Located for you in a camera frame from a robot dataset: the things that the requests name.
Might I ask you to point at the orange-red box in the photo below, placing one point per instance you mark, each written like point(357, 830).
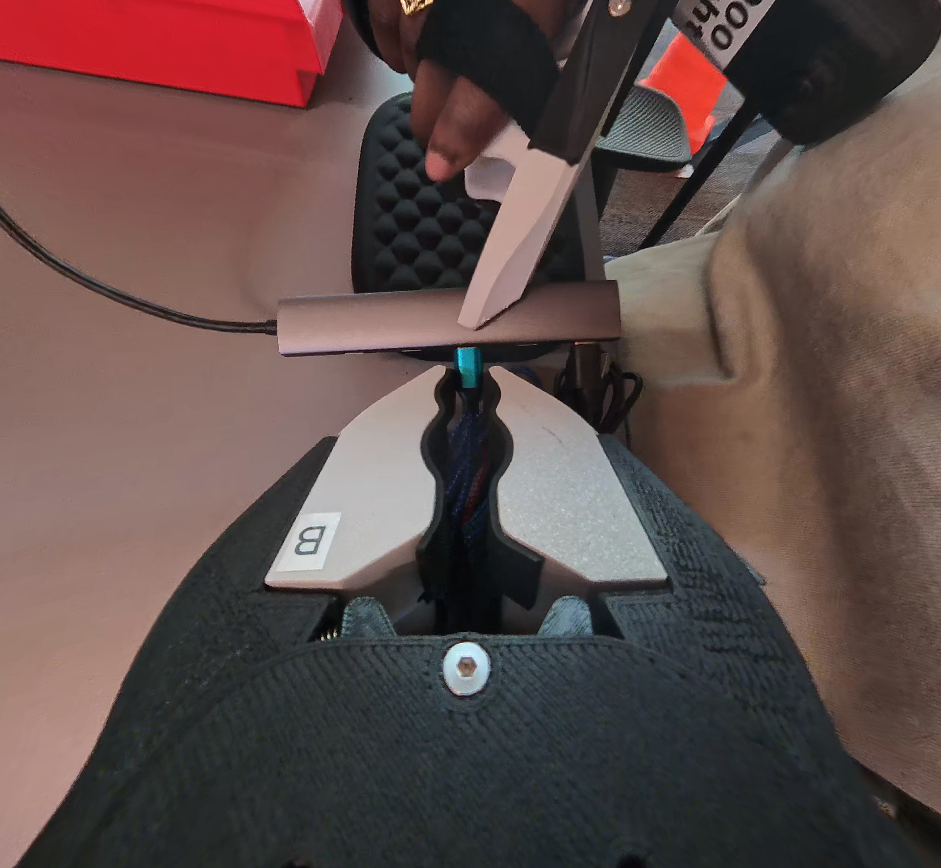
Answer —
point(684, 81)

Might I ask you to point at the red plastic bin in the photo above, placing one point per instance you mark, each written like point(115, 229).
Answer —
point(147, 15)

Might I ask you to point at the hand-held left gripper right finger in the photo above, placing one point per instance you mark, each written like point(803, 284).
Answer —
point(581, 515)

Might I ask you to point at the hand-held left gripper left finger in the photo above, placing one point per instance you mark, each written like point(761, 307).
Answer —
point(367, 493)

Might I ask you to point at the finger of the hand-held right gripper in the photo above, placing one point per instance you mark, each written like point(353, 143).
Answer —
point(526, 236)

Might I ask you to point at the person's beige pants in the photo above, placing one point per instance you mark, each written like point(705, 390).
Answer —
point(809, 405)

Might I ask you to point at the grey office chair armrest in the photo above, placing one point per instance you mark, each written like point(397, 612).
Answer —
point(647, 129)

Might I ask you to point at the black textured wrist rest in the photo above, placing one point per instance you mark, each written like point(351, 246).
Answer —
point(412, 236)

